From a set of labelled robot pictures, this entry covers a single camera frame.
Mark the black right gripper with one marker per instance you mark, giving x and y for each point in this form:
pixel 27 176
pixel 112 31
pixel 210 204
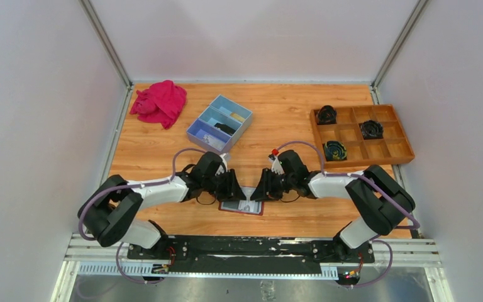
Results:
pixel 269 184

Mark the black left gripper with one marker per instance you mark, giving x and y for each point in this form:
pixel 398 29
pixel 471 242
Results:
pixel 228 185

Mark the silver VIP card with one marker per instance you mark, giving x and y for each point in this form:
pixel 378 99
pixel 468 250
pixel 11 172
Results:
pixel 247 205
pixel 213 141

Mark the red leather card holder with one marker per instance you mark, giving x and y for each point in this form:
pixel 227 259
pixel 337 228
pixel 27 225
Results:
pixel 232 206

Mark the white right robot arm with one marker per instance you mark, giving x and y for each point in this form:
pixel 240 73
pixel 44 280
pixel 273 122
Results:
pixel 380 201

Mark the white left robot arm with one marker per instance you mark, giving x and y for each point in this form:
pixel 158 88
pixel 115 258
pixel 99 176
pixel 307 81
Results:
pixel 109 215

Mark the gold card in box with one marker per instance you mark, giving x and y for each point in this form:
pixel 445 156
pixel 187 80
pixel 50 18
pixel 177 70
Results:
pixel 237 117

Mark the black item in box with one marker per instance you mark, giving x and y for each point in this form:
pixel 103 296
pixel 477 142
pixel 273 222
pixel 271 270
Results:
pixel 225 128

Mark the blue compartment organizer box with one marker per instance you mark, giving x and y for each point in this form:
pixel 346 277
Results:
pixel 218 111

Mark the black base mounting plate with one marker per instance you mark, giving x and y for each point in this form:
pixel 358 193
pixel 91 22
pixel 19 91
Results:
pixel 253 255

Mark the wooden compartment tray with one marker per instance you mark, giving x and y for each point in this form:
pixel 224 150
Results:
pixel 353 136

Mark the crumpled pink cloth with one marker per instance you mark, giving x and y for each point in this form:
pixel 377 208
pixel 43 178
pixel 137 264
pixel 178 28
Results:
pixel 161 103

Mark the aluminium frame rail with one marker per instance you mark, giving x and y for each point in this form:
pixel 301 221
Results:
pixel 90 258

